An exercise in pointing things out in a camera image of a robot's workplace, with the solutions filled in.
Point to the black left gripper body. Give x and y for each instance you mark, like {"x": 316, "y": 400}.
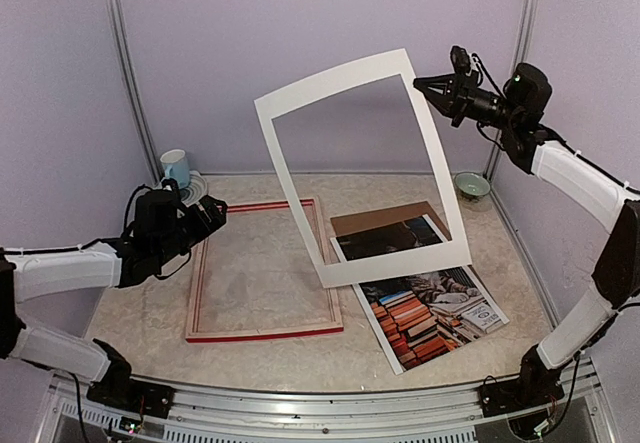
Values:
{"x": 174, "y": 242}

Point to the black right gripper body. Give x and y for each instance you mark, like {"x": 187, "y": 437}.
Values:
{"x": 476, "y": 104}

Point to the red wooden picture frame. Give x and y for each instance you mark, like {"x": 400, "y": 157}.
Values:
{"x": 254, "y": 281}

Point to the white photo mat board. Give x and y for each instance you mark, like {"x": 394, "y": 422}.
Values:
{"x": 448, "y": 254}

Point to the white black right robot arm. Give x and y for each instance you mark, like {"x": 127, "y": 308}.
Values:
{"x": 516, "y": 111}

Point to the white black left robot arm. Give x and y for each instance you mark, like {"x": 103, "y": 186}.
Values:
{"x": 29, "y": 274}

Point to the cat and books photo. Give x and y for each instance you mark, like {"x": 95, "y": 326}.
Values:
{"x": 418, "y": 318}

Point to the white blue swirl plate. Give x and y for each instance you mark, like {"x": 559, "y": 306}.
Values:
{"x": 197, "y": 188}

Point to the light blue mug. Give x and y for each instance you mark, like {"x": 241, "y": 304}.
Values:
{"x": 175, "y": 165}

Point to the pale green ceramic bowl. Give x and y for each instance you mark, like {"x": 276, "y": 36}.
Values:
{"x": 471, "y": 186}

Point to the brown backing board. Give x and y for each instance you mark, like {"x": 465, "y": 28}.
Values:
{"x": 358, "y": 222}

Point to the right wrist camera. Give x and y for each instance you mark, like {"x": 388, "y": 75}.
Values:
{"x": 461, "y": 61}

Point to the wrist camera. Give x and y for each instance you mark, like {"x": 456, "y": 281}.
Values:
{"x": 461, "y": 61}
{"x": 171, "y": 187}

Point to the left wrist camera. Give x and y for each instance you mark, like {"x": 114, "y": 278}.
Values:
{"x": 171, "y": 187}

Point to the right aluminium corner post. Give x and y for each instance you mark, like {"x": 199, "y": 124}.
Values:
{"x": 524, "y": 33}

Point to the aluminium corner post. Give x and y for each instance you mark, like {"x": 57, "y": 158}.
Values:
{"x": 524, "y": 33}
{"x": 118, "y": 29}

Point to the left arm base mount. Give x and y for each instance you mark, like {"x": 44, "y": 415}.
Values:
{"x": 118, "y": 389}

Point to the front aluminium rail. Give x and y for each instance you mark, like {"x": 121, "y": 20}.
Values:
{"x": 201, "y": 413}

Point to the left aluminium corner post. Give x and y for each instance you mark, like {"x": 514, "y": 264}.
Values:
{"x": 118, "y": 29}

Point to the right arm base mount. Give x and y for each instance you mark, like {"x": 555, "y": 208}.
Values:
{"x": 535, "y": 385}

